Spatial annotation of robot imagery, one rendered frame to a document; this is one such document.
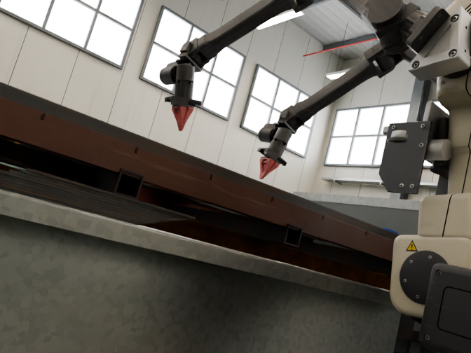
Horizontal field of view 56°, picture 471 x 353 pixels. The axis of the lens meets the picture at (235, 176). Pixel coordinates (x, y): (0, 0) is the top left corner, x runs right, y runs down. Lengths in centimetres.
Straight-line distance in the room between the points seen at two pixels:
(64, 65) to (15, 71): 93
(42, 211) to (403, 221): 154
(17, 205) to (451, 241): 75
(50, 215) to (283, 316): 64
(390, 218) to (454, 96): 102
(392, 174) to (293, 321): 42
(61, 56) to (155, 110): 227
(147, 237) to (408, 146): 60
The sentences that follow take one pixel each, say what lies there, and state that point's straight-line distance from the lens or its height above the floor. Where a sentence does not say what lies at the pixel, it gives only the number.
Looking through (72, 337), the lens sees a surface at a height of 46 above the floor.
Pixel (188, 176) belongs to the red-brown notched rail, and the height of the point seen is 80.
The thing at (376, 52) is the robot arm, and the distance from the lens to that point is 160.
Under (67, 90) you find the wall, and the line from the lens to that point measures 974.
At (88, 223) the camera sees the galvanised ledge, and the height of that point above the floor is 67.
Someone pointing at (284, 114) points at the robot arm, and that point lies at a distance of 164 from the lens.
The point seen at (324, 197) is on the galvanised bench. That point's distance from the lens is 224.
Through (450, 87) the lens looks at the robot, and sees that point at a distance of 103.
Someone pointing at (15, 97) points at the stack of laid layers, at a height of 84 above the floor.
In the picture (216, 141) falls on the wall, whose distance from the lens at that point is 1130.
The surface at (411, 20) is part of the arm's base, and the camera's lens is 102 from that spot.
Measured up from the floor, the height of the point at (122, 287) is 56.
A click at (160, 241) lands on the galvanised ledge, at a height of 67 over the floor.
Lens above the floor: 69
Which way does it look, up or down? 9 degrees up
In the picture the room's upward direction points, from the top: 15 degrees clockwise
